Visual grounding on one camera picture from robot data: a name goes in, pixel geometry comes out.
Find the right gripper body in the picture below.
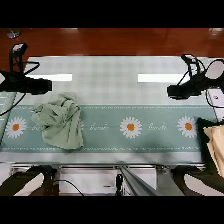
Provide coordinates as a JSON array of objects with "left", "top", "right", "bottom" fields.
[{"left": 166, "top": 80, "right": 203, "bottom": 101}]

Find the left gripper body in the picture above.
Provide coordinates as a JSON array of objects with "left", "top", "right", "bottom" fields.
[{"left": 18, "top": 77, "right": 54, "bottom": 96}]

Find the pale green shirt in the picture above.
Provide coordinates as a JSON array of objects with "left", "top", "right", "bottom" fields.
[{"left": 30, "top": 91, "right": 85, "bottom": 151}]

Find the beige garment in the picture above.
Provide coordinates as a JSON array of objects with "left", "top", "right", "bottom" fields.
[{"left": 203, "top": 124, "right": 224, "bottom": 178}]

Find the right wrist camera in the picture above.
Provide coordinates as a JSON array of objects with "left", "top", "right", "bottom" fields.
[{"left": 180, "top": 53, "right": 202, "bottom": 80}]

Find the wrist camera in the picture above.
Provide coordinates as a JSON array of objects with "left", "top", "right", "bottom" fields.
[
  {"left": 180, "top": 53, "right": 202, "bottom": 80},
  {"left": 8, "top": 41, "right": 30, "bottom": 73}
]

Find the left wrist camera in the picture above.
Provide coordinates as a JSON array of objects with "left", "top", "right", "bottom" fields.
[{"left": 8, "top": 41, "right": 30, "bottom": 73}]

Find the silver frame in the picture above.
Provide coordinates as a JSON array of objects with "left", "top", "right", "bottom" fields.
[{"left": 9, "top": 162, "right": 206, "bottom": 197}]

